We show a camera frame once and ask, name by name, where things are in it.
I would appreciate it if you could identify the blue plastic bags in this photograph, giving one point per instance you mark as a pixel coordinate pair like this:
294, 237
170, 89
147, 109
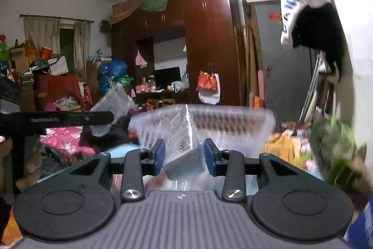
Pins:
112, 71

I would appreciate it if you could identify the blue tote bag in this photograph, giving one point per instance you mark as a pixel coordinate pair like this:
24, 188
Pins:
364, 225

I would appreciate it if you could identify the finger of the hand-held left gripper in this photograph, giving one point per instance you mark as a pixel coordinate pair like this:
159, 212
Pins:
96, 118

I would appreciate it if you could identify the metal crutches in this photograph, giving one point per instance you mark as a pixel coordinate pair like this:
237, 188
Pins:
310, 91

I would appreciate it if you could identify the beige curtain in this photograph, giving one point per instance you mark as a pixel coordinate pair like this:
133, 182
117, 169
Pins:
82, 47
40, 33

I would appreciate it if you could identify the white grey packet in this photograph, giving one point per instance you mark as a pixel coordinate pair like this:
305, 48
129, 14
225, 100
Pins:
112, 101

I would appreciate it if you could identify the orange hanging bag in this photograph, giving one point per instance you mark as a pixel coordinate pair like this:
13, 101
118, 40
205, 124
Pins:
207, 81

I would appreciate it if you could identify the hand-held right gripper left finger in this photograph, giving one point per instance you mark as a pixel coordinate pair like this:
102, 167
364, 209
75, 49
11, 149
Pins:
158, 157

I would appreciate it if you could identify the clear packet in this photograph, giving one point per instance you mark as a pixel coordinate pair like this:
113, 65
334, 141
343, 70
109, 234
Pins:
183, 149

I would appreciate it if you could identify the yellow cloth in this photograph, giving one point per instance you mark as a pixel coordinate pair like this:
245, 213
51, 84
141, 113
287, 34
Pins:
279, 147

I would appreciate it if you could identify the white gift bag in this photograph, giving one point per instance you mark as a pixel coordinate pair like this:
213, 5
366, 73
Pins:
58, 65

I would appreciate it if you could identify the green plastic bag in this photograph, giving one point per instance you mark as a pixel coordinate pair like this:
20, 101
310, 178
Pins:
125, 80

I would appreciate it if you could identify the pink floral bedspread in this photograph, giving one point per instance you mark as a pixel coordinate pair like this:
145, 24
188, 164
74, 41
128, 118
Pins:
64, 135

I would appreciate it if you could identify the white hanging plastic bag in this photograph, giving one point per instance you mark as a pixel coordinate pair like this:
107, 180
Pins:
141, 60

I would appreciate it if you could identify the cabinet with red cloth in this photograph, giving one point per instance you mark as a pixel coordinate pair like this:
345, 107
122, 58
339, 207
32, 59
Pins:
58, 85

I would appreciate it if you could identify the grey door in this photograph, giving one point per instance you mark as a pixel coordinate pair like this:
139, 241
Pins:
279, 62

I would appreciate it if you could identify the white plastic basket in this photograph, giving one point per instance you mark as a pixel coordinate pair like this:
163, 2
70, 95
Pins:
233, 123

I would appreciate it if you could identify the pink roll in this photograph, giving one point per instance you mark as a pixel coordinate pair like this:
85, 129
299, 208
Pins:
260, 88

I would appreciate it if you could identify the black monitor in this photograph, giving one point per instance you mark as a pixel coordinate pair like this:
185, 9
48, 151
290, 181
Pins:
167, 77

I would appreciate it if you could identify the wooden planks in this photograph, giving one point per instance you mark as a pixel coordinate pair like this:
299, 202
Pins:
247, 56

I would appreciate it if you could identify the dark red clothing heap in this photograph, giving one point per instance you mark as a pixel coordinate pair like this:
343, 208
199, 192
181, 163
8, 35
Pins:
122, 132

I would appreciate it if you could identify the orange stool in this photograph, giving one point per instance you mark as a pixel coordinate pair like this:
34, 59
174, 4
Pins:
86, 96

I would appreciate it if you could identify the brown wooden wardrobe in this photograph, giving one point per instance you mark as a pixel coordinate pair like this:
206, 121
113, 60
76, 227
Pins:
209, 42

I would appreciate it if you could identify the green and white shopping bag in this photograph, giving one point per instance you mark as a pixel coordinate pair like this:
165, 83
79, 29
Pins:
335, 144

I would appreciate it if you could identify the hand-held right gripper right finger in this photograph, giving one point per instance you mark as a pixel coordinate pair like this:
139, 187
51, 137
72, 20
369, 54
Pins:
209, 157

